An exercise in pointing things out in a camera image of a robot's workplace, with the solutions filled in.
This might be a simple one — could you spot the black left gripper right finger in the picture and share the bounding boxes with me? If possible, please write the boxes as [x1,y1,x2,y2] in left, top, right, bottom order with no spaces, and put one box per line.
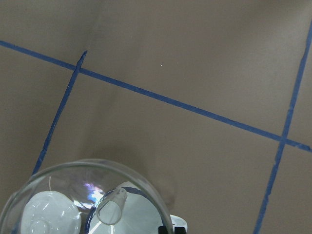
[174,227,185,234]

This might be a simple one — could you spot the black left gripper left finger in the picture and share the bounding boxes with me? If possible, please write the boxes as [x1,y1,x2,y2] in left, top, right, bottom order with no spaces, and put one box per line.
[158,226,168,234]

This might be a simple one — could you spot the white enamel cup lid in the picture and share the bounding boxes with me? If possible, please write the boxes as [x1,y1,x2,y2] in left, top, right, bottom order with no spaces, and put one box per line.
[20,191,81,234]

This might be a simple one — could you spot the white enamel mug blue rim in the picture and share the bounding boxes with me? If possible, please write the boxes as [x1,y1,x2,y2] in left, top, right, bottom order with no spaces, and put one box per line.
[81,181,188,234]

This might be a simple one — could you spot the blue tape line upper row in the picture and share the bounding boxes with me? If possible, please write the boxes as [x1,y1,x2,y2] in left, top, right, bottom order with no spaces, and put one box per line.
[0,40,312,152]

